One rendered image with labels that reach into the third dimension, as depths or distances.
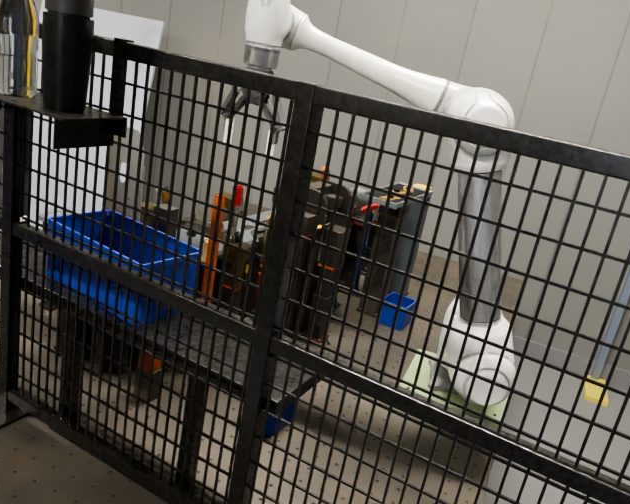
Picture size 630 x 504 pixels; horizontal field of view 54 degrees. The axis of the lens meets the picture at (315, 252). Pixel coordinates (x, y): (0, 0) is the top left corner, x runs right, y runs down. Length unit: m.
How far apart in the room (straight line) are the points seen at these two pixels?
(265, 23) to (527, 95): 2.45
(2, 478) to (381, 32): 3.23
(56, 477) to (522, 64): 3.19
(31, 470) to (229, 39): 3.38
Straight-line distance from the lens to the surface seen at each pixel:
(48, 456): 1.46
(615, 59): 3.83
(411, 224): 2.45
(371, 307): 2.29
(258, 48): 1.60
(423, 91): 1.57
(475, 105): 1.37
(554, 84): 3.81
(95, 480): 1.40
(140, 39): 4.40
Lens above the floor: 1.60
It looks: 18 degrees down
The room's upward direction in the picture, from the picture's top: 11 degrees clockwise
